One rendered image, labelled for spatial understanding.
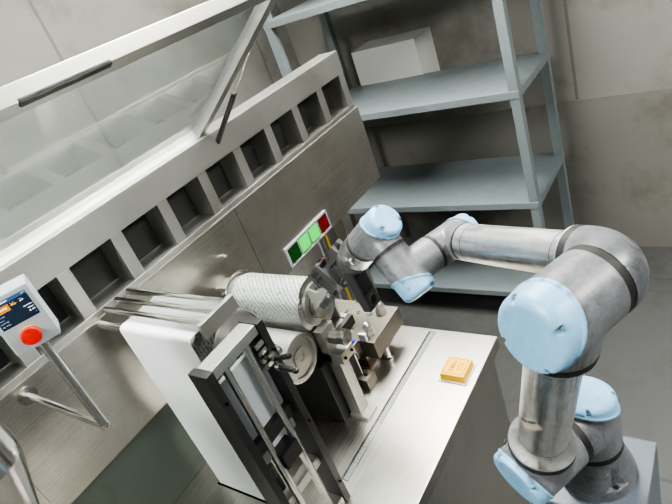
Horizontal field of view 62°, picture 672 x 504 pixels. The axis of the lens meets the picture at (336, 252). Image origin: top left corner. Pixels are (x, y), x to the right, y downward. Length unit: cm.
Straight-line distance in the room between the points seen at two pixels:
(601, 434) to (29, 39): 244
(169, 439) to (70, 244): 57
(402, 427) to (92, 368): 76
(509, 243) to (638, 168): 237
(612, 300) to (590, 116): 248
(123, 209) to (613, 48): 241
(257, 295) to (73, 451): 54
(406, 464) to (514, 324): 71
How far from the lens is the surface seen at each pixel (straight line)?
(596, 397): 117
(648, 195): 339
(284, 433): 122
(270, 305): 141
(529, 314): 75
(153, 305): 128
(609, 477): 127
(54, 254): 134
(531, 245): 95
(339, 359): 140
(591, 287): 78
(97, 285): 147
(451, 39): 328
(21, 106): 88
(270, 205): 174
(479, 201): 279
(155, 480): 159
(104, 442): 147
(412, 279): 107
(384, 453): 146
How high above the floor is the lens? 198
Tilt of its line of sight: 28 degrees down
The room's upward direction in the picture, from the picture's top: 21 degrees counter-clockwise
